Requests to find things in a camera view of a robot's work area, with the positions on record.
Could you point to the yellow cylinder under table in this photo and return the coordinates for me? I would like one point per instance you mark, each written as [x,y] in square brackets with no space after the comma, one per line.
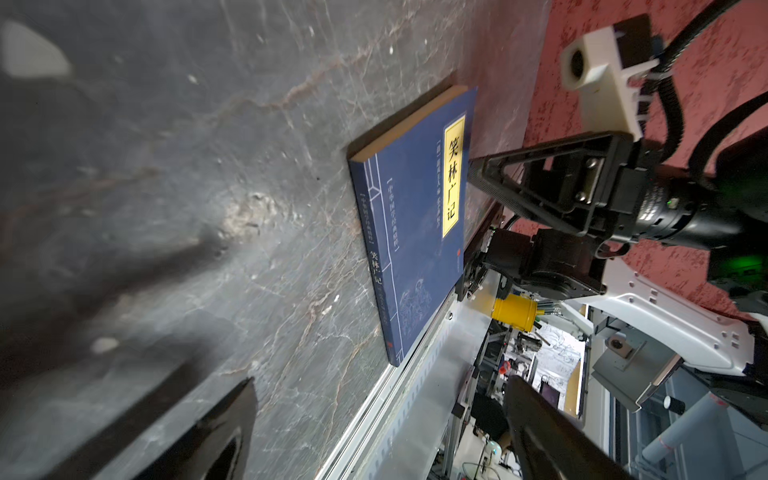
[516,311]

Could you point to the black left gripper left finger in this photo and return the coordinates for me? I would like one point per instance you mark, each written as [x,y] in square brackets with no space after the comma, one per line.
[217,446]

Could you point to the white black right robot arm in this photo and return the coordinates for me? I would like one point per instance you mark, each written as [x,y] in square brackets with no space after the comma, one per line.
[559,266]

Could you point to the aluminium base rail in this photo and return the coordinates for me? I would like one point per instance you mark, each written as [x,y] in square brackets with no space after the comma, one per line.
[397,432]

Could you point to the blue Chinese book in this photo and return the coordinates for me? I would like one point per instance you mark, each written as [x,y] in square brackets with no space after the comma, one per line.
[411,190]

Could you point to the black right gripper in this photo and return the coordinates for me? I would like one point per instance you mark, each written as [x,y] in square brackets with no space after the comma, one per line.
[566,185]

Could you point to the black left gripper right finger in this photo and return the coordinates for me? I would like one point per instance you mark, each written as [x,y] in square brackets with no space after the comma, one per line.
[549,446]

